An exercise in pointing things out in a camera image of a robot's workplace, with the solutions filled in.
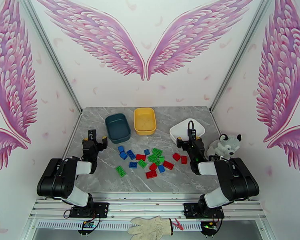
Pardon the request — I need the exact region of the white plastic container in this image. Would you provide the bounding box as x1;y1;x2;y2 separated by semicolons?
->
169;118;206;147

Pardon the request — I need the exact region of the teal plastic container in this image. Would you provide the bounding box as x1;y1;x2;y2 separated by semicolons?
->
104;113;132;144

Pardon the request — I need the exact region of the grey white husky plush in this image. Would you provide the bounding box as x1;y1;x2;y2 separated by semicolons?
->
206;133;242;162

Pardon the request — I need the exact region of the yellow plastic container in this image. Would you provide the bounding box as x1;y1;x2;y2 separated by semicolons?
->
134;107;157;136

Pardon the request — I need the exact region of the white knitted work glove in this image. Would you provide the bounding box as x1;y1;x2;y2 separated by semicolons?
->
127;215;174;240

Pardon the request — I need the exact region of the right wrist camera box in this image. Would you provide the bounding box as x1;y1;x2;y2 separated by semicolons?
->
187;126;198;140

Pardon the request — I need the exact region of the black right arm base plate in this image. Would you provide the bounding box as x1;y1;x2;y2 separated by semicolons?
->
184;202;225;219

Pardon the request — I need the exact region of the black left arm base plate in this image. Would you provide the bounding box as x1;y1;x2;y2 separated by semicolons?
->
69;202;109;218

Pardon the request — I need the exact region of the aluminium mounting rail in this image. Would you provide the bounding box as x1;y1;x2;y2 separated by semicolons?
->
28;192;267;221

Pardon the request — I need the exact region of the white slotted cable duct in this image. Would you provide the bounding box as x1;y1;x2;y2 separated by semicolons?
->
36;220;203;230

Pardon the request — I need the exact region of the aluminium frame post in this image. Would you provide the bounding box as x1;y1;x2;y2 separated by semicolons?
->
210;0;276;113
17;0;84;114

